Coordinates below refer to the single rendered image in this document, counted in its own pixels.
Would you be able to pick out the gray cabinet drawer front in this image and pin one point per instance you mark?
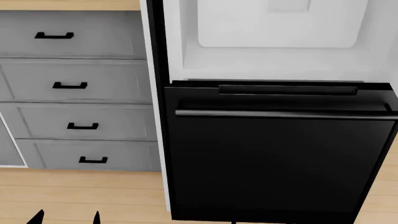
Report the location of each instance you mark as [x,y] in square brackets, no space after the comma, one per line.
[109,79]
[124,121]
[130,155]
[93,25]

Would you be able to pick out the black freezer drawer front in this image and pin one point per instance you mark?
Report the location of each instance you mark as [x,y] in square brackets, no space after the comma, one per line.
[264,163]

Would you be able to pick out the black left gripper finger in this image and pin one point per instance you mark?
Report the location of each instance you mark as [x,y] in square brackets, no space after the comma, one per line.
[36,219]
[96,219]

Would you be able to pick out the light wooden countertop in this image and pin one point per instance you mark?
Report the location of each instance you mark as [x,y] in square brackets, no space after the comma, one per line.
[68,4]

